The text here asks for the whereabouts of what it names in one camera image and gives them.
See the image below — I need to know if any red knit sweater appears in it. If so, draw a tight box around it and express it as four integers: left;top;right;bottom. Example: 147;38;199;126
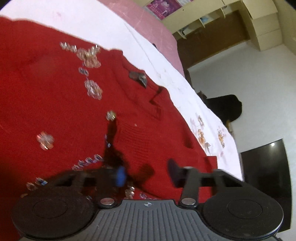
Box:
1;18;217;240

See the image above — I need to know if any black television screen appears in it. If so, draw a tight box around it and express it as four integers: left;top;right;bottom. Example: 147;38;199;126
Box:
241;139;292;232

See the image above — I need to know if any black chair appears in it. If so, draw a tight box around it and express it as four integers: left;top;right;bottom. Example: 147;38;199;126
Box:
197;91;242;126

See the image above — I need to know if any dark wooden door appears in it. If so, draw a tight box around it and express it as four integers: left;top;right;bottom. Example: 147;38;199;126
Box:
176;9;250;70

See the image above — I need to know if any pink mattress cover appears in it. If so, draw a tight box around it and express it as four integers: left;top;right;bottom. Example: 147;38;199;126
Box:
101;1;185;75

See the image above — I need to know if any white floral bed sheet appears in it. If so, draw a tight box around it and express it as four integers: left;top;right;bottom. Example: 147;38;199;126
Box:
1;1;243;179

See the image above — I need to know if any upper left purple poster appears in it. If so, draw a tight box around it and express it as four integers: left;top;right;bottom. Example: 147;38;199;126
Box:
145;0;182;20

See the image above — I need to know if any cream wardrobe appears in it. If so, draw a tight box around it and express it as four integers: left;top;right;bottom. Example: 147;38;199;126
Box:
132;0;284;52

